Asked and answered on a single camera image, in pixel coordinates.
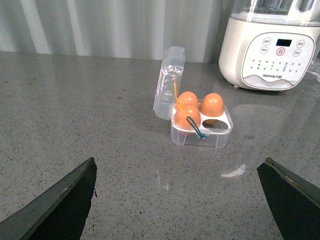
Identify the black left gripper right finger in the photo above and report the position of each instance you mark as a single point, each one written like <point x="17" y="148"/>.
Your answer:
<point x="293" y="201"/>

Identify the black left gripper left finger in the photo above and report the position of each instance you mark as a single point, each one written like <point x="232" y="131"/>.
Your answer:
<point x="59" y="213"/>

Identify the clear plastic egg box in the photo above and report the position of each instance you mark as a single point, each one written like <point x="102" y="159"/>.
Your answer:
<point x="217" y="129"/>

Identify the brown egg back right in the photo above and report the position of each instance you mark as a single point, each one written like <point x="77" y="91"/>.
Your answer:
<point x="212" y="105"/>

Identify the brown egg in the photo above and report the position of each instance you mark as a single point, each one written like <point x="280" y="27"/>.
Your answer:
<point x="212" y="105"/>
<point x="187" y="99"/>
<point x="180" y="120"/>

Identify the brown egg front left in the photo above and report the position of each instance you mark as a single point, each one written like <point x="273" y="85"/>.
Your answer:
<point x="180" y="120"/>

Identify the brown egg back left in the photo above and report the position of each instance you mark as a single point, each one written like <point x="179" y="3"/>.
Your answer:
<point x="187" y="99"/>

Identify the blue rubber band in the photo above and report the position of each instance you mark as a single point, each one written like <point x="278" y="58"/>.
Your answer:
<point x="193" y="124"/>

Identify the white Joyoung blender appliance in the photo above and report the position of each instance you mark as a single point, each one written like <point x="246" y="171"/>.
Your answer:
<point x="269" y="44"/>

